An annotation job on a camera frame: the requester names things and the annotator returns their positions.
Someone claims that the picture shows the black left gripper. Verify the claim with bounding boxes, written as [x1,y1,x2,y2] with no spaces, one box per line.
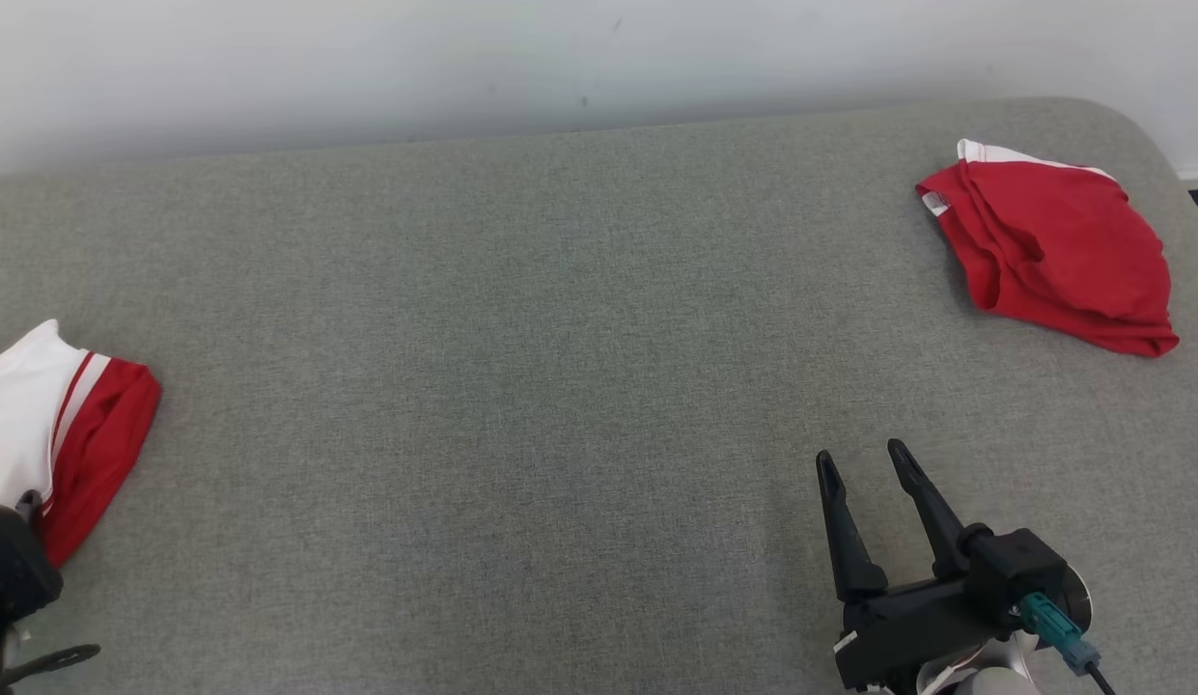
[0,491,65,677]

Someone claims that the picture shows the red Bulls basketball jersey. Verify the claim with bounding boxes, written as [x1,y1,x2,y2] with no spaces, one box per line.
[0,319,163,570]

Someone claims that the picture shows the black cable with teal connector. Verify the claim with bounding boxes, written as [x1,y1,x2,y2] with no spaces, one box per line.
[1018,592,1119,695]

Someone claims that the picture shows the grey fabric sofa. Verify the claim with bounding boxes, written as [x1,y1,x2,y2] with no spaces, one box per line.
[0,97,1198,695]

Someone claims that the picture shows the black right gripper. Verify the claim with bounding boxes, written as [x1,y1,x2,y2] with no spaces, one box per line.
[815,438,1020,689]

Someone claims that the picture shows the red shorts with white stripe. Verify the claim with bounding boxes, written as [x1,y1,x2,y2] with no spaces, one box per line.
[914,139,1181,359]

